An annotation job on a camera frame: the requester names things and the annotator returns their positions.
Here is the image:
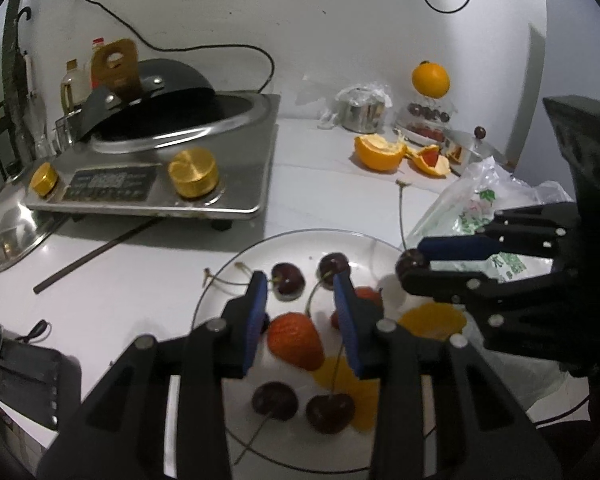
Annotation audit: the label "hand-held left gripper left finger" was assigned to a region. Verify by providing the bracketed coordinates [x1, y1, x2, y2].
[37, 270, 271, 480]

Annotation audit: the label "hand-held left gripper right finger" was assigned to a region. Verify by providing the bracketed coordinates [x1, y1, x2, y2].
[332, 271, 563, 480]

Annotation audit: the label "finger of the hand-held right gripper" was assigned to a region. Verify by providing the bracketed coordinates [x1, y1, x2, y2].
[400, 267, 581, 311]
[419, 202, 581, 261]

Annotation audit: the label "red strawberry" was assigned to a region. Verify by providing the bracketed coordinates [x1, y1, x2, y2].
[267, 312, 326, 372]
[330, 286, 385, 331]

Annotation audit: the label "printed clear plastic bag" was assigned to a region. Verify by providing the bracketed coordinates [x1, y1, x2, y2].
[405, 156, 591, 426]

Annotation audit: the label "white plate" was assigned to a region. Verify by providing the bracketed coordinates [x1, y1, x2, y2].
[192, 229, 481, 473]

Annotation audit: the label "orange peel piece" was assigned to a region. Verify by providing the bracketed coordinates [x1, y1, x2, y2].
[405, 144, 452, 177]

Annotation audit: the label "steel pot lid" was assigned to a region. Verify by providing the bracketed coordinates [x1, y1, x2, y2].
[442, 126, 511, 161]

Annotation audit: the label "white bowl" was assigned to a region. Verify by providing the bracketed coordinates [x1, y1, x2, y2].
[397, 120, 448, 143]

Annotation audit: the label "peeled orange half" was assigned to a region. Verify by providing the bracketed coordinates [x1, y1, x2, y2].
[354, 134, 408, 171]

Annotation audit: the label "heap of cherries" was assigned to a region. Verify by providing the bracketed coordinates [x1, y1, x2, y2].
[409, 103, 451, 122]

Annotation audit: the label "glass bowl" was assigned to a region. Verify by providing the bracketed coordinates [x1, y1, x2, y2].
[402, 97, 456, 126]

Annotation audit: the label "gold cooker knob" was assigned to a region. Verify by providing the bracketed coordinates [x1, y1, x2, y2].
[167, 147, 221, 200]
[30, 162, 61, 198]

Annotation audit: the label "steel cup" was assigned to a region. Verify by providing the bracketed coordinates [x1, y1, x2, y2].
[342, 91, 386, 133]

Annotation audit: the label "whole orange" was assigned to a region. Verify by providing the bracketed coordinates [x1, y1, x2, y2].
[411, 60, 451, 99]

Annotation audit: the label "dark chopstick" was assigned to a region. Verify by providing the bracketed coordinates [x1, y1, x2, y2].
[32, 219, 156, 295]

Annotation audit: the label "steel induction cooker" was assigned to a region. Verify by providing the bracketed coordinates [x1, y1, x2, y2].
[24, 92, 281, 233]

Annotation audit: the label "crumpled clear plastic wrap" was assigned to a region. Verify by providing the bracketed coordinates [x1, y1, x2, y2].
[317, 82, 393, 131]

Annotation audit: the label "black device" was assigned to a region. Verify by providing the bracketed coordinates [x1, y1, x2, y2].
[0, 337, 81, 431]

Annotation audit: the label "steel wok lid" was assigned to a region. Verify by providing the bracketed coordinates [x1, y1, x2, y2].
[0, 180, 56, 275]

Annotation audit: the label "red cap bottle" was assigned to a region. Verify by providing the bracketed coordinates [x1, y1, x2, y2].
[90, 37, 108, 91]

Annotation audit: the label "black umbrella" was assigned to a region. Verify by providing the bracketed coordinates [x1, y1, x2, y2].
[2, 6, 38, 126]

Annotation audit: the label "thin black cable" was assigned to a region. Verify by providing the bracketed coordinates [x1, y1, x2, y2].
[12, 319, 51, 343]

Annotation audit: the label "black wok with wooden handle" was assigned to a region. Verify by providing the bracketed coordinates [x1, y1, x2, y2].
[77, 39, 221, 143]

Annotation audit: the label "bottles at wall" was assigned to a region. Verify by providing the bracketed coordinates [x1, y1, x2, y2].
[60, 60, 88, 113]

